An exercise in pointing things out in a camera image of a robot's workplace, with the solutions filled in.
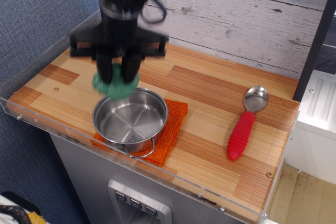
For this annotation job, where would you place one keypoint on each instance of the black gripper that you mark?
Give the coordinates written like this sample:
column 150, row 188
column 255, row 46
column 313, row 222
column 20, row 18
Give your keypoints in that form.
column 113, row 38

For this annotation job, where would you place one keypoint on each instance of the green toy broccoli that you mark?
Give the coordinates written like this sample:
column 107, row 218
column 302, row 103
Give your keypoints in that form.
column 117, row 89

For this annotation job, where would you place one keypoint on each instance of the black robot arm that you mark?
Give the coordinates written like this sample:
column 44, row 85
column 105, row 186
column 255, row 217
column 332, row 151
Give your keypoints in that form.
column 126, row 10

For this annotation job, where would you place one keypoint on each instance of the stainless steel pot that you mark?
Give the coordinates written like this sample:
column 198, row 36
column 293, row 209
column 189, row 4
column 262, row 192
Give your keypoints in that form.
column 134, row 124

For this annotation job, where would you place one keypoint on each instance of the orange cloth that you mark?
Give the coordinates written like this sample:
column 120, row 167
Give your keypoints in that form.
column 177, row 112

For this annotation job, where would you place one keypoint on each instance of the grey toy fridge cabinet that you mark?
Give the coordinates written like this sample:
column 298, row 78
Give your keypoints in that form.
column 113, row 188

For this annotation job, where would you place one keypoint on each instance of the yellow object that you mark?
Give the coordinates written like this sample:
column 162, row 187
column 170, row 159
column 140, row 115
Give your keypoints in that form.
column 35, row 218

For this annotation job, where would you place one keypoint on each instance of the white toy sink unit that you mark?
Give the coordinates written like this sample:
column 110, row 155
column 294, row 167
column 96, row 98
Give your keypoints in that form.
column 311, row 148

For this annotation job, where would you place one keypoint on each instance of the red handled metal spoon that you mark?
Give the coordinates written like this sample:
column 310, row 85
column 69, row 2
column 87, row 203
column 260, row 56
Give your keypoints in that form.
column 254, row 100

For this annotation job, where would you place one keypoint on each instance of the dark right post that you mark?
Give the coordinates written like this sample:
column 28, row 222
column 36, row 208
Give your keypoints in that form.
column 314, row 51

